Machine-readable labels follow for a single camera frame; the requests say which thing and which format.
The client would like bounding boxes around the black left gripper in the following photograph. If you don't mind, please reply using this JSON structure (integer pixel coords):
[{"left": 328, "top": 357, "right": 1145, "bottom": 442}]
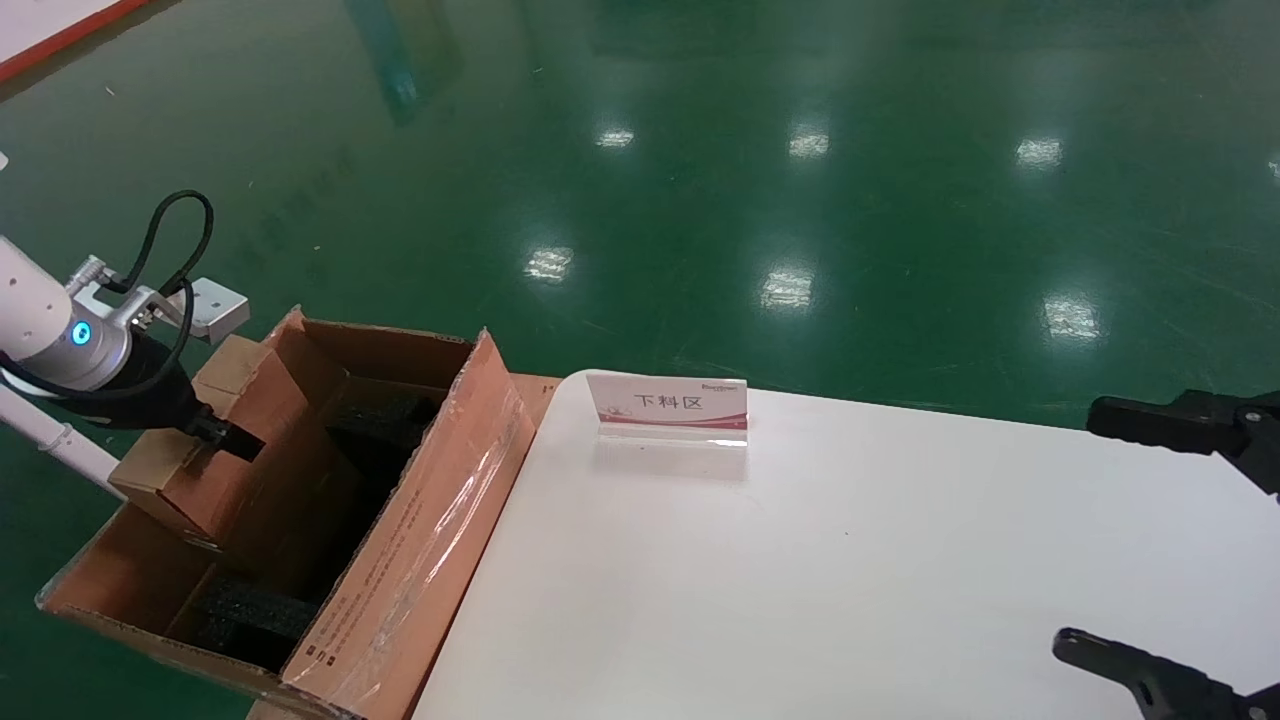
[{"left": 60, "top": 335, "right": 266, "bottom": 463}]

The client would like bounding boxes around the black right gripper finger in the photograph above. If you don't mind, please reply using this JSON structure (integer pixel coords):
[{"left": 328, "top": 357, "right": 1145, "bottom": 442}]
[
  {"left": 1087, "top": 392, "right": 1280, "bottom": 501},
  {"left": 1052, "top": 630, "right": 1280, "bottom": 720}
]

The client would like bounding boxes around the small cardboard box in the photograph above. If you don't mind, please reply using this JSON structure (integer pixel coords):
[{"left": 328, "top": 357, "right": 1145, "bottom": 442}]
[{"left": 108, "top": 335, "right": 351, "bottom": 546}]

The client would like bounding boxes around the large cardboard box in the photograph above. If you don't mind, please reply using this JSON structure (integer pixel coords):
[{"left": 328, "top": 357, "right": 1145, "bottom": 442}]
[{"left": 38, "top": 307, "right": 561, "bottom": 720}]

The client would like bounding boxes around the black foam insert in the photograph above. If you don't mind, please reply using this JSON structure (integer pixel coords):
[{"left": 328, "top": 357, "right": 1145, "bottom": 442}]
[
  {"left": 325, "top": 393, "right": 443, "bottom": 483},
  {"left": 195, "top": 580, "right": 323, "bottom": 671}
]

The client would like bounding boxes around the white plastic pipe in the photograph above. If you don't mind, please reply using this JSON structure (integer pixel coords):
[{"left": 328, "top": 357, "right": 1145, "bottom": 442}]
[{"left": 0, "top": 385, "right": 126, "bottom": 501}]

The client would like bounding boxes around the acrylic sign with red print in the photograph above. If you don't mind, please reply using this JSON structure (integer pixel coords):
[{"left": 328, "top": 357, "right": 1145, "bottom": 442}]
[{"left": 588, "top": 372, "right": 751, "bottom": 448}]

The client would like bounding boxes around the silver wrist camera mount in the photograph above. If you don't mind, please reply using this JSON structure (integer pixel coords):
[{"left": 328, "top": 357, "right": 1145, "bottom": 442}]
[{"left": 65, "top": 255, "right": 251, "bottom": 346}]

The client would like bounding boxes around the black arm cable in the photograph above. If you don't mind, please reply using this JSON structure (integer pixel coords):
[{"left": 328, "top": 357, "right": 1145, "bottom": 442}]
[{"left": 0, "top": 190, "right": 216, "bottom": 406}]

